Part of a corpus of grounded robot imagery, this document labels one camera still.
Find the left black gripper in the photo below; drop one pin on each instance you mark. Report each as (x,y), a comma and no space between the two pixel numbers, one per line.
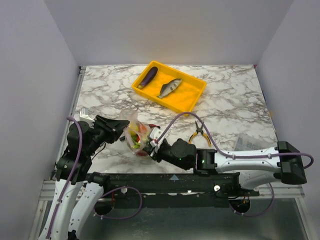
(115,127)

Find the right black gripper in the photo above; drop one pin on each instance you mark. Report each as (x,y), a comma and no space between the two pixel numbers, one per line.
(154,150)

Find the red tomato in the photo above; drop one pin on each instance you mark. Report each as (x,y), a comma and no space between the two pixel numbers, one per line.
(141,153)

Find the green celery stalk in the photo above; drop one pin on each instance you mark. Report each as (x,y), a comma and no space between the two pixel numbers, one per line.
(138,142)

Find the clear zip top bag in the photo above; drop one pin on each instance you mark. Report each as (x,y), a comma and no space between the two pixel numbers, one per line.
(132,116)

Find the orange carrot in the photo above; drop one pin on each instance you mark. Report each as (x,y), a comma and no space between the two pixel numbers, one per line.
(142,128)

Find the yellow squash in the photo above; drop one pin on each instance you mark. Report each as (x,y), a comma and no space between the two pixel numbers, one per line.
(133,130)

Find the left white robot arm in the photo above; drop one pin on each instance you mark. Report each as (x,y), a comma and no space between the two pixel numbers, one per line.
(76,193)

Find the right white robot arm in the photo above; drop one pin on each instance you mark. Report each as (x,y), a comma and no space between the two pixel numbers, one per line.
(280,163)

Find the small clear plastic bag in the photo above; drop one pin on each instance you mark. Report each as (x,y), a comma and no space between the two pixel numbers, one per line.
(245,142)

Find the red black utility knife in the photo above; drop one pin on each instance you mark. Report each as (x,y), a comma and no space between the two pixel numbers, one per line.
(154,126)

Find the purple eggplant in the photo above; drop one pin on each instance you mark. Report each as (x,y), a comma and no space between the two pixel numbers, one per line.
(148,77)

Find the grey toy fish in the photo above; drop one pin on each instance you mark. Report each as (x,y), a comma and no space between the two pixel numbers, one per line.
(169,87)

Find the yellow plastic tray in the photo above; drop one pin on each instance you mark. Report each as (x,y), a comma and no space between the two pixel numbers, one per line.
(183,99)

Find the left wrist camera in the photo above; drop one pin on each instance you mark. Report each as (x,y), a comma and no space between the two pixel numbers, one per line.
(84,116)

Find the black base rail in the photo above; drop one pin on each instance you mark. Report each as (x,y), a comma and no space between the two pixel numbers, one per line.
(162,191)

